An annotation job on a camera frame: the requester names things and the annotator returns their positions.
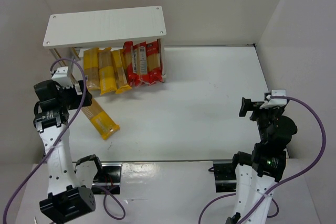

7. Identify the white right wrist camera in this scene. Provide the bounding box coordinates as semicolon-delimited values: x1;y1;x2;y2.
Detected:
260;89;287;109

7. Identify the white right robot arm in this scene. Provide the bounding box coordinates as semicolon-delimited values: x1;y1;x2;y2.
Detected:
226;98;297;223

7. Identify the white two-tier shelf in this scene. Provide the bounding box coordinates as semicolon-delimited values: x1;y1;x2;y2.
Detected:
43;6;166;81

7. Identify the red spaghetti bag rightmost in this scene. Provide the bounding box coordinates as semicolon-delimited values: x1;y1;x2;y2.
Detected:
146;41;162;85

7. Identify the red spaghetti bag left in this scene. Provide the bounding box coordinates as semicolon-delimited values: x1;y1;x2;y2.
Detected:
123;41;137;87

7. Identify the red spaghetti bag middle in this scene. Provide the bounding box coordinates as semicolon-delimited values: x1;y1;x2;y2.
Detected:
133;42;149;87

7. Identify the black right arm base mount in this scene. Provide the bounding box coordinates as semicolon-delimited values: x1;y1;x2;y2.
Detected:
208;159;236;193

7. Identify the red spaghetti bag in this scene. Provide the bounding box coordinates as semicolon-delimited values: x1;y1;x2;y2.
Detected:
146;41;162;85
133;42;149;87
123;41;137;87

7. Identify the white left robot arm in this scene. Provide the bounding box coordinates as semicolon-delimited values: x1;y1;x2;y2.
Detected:
34;80;102;223

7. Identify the yellow spaghetti bag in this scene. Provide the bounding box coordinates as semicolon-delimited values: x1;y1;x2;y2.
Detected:
112;49;132;94
98;47;117;95
81;98;120;140
83;47;100;90

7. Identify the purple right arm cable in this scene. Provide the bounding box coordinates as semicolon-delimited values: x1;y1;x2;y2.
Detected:
198;97;327;224

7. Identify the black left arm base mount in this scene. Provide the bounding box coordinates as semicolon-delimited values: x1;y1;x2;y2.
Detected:
92;163;122;195

